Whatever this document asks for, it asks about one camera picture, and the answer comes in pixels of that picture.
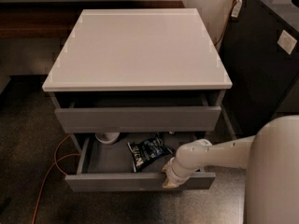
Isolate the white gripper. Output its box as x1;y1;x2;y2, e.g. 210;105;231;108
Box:
162;158;193;189

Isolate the blue chip bag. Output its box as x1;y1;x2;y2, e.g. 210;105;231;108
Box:
127;134;172;173

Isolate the grey drawer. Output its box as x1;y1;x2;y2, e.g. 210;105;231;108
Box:
55;105;221;133
64;132;217;192

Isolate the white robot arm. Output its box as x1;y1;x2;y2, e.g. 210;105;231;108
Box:
163;115;299;224

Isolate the grey drawer cabinet white top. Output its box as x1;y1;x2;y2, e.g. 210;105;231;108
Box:
41;7;234;147

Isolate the grey top drawer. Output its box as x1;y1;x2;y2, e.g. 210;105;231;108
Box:
55;105;221;133

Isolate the white bowl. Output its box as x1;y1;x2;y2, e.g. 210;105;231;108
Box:
95;133;120;145

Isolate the black cabinet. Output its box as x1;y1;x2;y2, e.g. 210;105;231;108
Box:
220;0;299;136

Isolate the white label sticker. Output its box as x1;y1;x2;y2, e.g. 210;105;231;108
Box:
278;30;297;55

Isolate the dark wooden bench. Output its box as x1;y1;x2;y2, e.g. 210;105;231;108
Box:
0;1;185;38

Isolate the orange floor cable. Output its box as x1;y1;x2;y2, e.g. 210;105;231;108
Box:
31;133;81;224

